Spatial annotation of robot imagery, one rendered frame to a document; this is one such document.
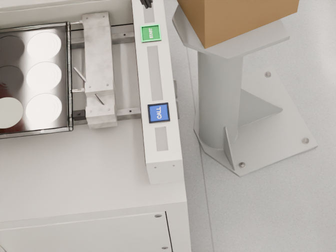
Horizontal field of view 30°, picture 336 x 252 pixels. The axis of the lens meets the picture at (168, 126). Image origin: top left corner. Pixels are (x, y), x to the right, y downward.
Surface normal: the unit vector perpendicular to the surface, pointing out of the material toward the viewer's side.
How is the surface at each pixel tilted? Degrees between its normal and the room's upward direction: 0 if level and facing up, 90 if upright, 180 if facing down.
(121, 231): 90
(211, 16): 90
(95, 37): 0
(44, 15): 90
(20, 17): 90
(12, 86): 0
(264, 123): 0
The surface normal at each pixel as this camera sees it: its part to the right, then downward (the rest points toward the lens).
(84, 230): 0.10, 0.87
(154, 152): -0.06, -0.47
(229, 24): 0.40, 0.80
